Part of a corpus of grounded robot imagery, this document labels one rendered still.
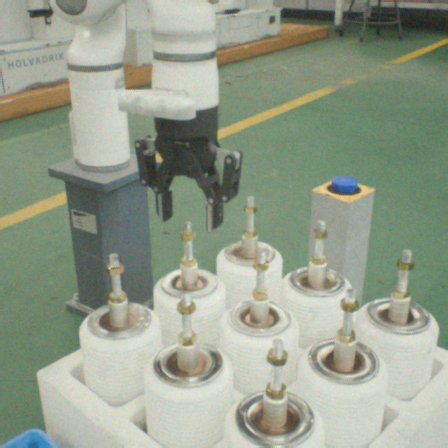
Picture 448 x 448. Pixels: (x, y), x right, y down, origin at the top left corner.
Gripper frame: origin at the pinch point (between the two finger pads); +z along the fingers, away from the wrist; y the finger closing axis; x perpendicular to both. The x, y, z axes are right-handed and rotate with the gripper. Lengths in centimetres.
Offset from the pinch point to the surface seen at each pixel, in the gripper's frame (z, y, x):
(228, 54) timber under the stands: 30, 138, -278
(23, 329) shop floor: 35, 42, -7
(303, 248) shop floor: 35, 7, -63
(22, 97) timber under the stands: 27, 157, -125
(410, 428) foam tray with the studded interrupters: 17.1, -30.4, 5.0
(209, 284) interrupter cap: 9.7, -2.5, -0.6
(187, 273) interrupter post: 7.8, -0.2, 1.1
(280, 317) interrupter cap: 9.7, -13.7, 2.1
